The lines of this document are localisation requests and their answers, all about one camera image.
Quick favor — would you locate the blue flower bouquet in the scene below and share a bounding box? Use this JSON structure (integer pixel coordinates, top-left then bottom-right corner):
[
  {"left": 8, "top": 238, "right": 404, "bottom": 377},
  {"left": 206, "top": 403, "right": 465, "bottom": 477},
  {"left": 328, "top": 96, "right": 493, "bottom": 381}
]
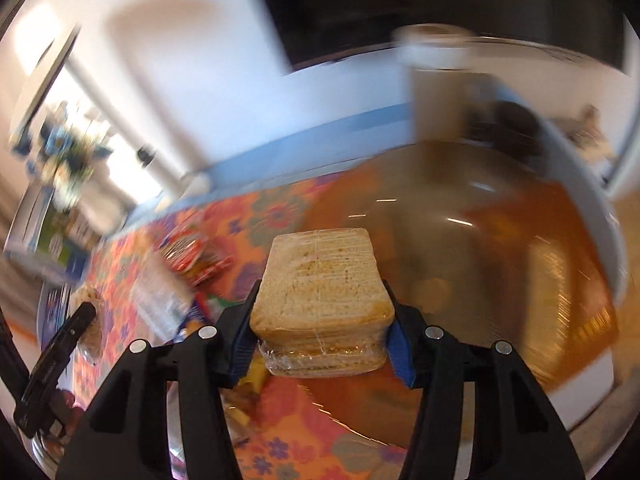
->
[{"left": 10, "top": 101, "right": 113, "bottom": 211}]

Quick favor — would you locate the red round-label snack bag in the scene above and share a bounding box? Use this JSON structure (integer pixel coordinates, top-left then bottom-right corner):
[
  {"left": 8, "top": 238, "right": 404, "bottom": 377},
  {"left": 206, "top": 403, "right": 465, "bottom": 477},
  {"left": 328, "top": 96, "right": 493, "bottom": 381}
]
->
[{"left": 157, "top": 229, "right": 232, "bottom": 287}]

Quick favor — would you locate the beige thermos bottle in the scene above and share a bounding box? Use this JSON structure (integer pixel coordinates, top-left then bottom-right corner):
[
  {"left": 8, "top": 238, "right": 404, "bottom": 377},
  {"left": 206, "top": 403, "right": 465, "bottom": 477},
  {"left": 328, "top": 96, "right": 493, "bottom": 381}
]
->
[{"left": 394, "top": 24, "right": 474, "bottom": 142}]

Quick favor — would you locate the black mug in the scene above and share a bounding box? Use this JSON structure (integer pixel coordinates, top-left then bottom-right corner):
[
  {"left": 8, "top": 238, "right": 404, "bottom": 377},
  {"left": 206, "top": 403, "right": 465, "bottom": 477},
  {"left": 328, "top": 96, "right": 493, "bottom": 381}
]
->
[{"left": 491, "top": 101, "right": 541, "bottom": 162}]

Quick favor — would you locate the green and blue book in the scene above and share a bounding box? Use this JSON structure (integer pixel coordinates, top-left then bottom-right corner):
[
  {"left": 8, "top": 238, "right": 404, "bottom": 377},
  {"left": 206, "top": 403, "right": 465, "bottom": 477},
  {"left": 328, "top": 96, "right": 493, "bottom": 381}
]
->
[{"left": 3, "top": 182, "right": 90, "bottom": 284}]

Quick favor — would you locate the floral orange table mat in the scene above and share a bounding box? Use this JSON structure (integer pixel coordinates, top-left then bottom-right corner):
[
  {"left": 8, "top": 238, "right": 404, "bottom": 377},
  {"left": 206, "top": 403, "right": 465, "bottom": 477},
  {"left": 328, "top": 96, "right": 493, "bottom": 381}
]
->
[{"left": 73, "top": 174, "right": 406, "bottom": 479}]

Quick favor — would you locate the black wall television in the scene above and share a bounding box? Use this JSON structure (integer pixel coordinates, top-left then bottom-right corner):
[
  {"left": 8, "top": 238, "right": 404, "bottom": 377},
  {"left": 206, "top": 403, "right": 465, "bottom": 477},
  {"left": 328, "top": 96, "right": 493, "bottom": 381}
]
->
[{"left": 265, "top": 0, "right": 624, "bottom": 68}]

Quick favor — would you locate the amber ribbed glass bowl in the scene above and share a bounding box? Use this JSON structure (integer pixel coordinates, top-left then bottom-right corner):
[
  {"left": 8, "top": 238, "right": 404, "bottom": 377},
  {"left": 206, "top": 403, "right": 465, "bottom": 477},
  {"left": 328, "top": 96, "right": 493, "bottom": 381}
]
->
[{"left": 302, "top": 142, "right": 625, "bottom": 428}]

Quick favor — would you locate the plastic-wrapped toast sandwich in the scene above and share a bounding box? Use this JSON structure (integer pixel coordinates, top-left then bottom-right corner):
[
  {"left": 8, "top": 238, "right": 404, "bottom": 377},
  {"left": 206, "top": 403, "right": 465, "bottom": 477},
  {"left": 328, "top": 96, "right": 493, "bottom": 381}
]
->
[{"left": 250, "top": 228, "right": 395, "bottom": 378}]

